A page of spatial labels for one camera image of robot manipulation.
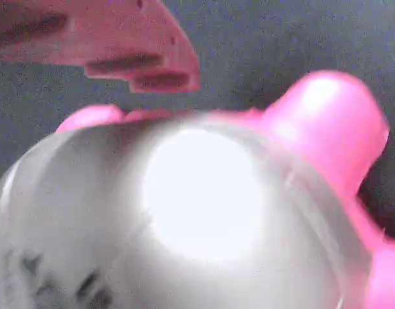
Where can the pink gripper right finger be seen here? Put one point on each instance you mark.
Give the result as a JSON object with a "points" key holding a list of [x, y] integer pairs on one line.
{"points": [[146, 115]]}

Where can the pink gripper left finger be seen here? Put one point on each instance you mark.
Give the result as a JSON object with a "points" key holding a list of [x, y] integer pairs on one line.
{"points": [[120, 32]]}

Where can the pink and white toy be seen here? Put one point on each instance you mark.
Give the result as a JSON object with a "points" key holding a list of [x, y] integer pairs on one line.
{"points": [[200, 199]]}

